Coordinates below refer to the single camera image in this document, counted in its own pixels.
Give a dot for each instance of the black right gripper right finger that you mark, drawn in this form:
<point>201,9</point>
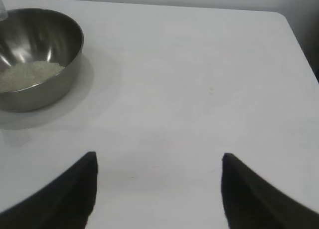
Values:
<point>249,204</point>

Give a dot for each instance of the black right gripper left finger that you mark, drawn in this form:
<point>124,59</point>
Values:
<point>62,201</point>

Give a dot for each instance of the white rice grains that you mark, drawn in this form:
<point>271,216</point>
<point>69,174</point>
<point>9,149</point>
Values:
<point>27,74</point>

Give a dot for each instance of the stainless steel mixing bowl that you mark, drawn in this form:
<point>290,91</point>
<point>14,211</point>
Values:
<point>49,34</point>

